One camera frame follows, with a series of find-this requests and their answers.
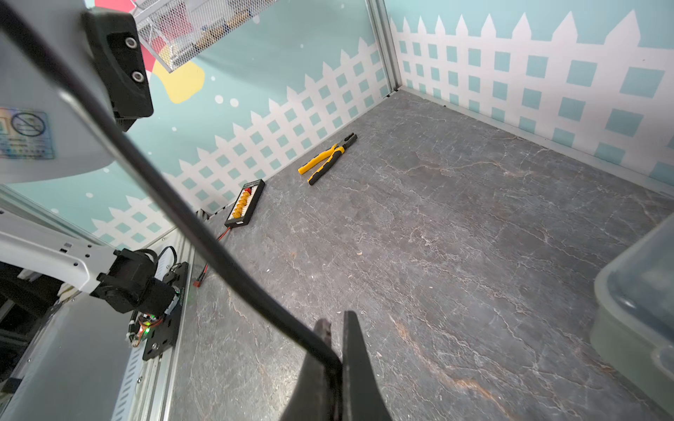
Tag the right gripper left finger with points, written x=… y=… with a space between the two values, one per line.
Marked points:
x=314 y=396

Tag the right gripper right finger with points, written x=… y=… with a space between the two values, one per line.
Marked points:
x=361 y=397

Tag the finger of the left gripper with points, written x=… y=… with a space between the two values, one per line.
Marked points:
x=116 y=50

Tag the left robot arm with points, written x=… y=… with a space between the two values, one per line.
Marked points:
x=126 y=279

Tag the green clear-lid storage box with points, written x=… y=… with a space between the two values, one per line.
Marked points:
x=633 y=326

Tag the white wire mesh basket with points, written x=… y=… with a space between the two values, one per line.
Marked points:
x=177 y=31

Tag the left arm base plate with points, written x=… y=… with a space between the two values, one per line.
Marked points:
x=154 y=335

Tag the yellow handled pliers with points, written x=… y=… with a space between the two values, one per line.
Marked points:
x=327 y=159

